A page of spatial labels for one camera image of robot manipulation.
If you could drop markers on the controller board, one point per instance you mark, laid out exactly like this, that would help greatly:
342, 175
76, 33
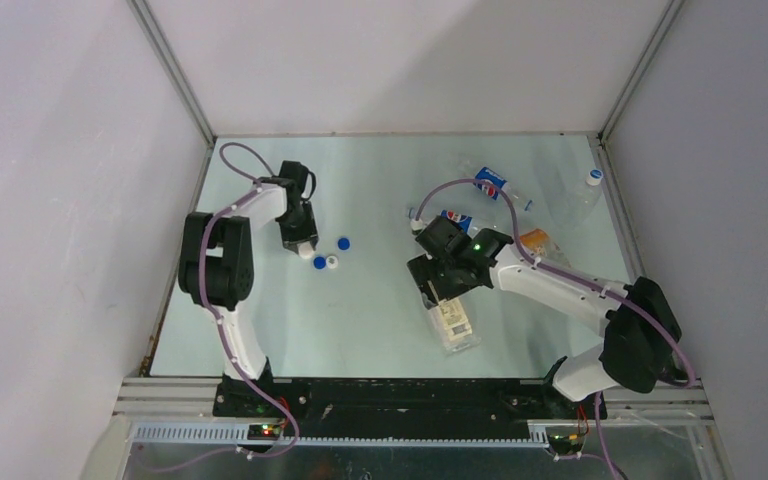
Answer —
565, 447
264, 432

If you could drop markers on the cream label clear bottle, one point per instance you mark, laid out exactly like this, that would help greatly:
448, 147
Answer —
453, 326

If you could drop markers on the clear unlabelled plastic bottle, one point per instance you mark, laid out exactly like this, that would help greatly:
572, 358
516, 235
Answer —
576, 204

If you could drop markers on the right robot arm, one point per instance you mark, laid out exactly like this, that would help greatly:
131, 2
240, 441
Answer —
635, 323

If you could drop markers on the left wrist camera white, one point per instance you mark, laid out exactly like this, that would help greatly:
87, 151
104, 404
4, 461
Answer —
306, 250

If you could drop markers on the right controller board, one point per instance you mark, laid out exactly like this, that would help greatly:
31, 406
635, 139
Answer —
565, 447

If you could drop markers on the left controller board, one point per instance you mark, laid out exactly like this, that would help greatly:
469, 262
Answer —
264, 432

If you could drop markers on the Pepsi bottle blue label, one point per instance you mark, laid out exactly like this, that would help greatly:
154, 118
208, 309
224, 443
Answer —
493, 184

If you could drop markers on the orange label plastic bottle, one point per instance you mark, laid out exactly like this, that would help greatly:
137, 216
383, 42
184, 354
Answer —
541, 243

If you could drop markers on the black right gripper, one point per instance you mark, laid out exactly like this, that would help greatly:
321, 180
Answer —
423, 270

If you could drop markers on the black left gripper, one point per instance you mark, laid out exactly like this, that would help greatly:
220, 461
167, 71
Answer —
308, 233

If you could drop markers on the grey aluminium frame rail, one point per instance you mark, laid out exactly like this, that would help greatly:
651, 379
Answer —
687, 408

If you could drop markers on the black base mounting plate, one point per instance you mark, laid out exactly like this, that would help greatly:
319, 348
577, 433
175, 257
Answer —
404, 409

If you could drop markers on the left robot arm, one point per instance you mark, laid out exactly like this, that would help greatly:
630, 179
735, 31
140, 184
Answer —
217, 268

